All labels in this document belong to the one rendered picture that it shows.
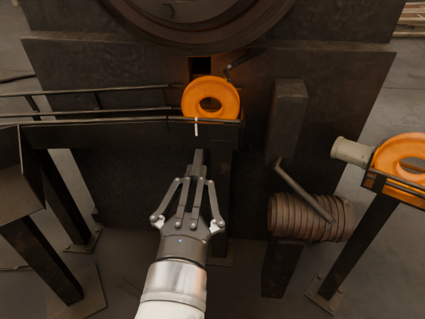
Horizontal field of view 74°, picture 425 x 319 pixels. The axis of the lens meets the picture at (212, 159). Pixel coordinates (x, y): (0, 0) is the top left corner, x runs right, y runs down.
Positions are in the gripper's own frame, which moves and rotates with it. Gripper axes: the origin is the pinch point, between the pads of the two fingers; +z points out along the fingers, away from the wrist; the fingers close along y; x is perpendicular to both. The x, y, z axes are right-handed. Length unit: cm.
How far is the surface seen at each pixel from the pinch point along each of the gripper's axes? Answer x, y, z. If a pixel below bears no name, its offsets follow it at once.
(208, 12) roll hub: 23.5, 1.0, 14.8
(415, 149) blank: -0.1, 44.8, 8.9
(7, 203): -14.3, -46.1, -3.6
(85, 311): -73, -44, -12
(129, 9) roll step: 21.3, -15.4, 21.4
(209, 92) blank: 1.5, -0.2, 23.2
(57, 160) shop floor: -81, -97, 66
